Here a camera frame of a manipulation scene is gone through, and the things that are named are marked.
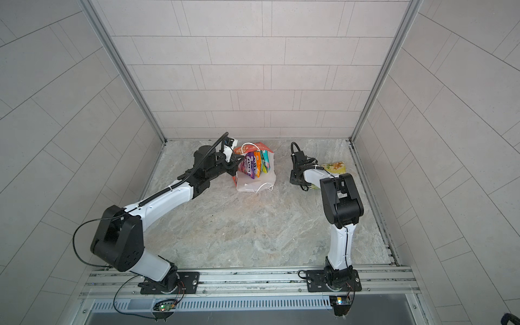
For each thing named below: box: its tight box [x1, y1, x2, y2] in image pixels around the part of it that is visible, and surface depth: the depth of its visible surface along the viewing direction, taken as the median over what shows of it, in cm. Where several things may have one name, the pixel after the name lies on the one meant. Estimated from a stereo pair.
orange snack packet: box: [254, 150, 261, 179], surface depth 96 cm
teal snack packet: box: [261, 149, 271, 171], surface depth 96 cm
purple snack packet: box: [238, 151, 256, 180], surface depth 96 cm
